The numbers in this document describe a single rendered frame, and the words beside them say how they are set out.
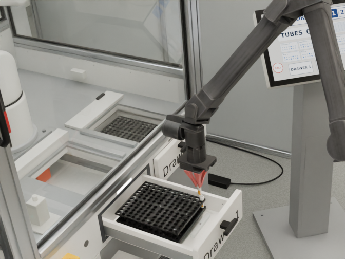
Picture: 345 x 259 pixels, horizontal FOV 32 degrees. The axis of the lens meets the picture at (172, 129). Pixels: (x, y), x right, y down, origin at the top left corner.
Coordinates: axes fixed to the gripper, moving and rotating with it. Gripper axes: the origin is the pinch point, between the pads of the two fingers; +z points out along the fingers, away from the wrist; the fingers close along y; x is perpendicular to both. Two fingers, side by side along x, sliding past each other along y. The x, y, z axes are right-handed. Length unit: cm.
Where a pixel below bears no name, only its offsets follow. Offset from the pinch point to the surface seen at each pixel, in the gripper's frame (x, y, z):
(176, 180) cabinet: 23.7, -25.0, 21.2
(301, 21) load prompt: 89, -4, -20
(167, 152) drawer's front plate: 16.0, -22.4, 4.2
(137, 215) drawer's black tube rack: -13.4, -14.1, 7.3
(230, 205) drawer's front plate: 0.6, 10.3, 4.9
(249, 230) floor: 87, -29, 94
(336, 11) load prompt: 99, 6, -21
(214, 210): 5.5, 1.5, 13.5
